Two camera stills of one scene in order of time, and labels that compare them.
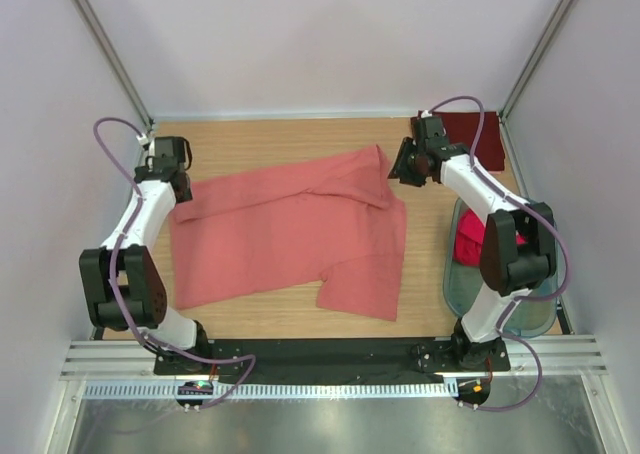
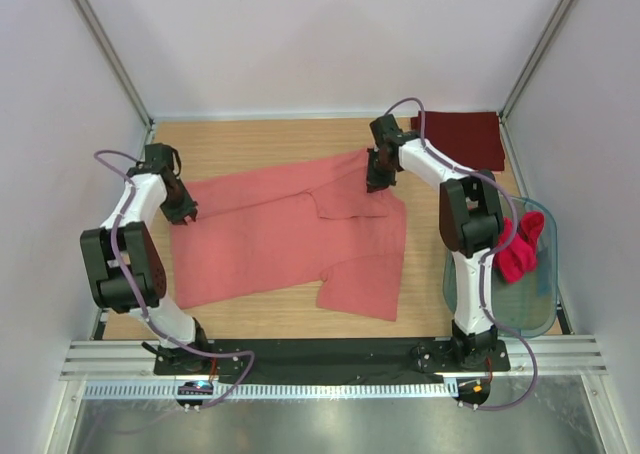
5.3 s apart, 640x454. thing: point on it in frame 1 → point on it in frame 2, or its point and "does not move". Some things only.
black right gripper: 400,167 → 375,182
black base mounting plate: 330,356 does not move
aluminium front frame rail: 537,358 does not move
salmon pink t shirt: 337,216 does not move
